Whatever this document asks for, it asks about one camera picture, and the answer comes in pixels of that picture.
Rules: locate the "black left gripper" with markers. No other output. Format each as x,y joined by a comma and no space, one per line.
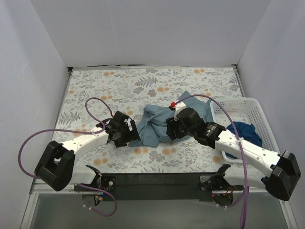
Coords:
130,133

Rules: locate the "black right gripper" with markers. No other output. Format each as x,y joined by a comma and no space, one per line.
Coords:
172,129

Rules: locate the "light blue t shirt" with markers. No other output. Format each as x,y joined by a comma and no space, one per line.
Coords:
152,127

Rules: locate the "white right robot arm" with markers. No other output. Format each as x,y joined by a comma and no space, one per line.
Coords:
276,173

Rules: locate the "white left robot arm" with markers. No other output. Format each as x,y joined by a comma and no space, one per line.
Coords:
56,165

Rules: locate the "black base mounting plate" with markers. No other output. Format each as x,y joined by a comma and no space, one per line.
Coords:
162,186

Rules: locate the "floral patterned table cloth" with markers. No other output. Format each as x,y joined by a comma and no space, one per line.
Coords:
93,93

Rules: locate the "dark blue t shirt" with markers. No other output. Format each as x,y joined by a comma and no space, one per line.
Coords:
247,132

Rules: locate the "white plastic laundry basket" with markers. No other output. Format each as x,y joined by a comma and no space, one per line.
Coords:
248,111

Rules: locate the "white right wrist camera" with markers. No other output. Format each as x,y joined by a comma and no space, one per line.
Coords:
177,107

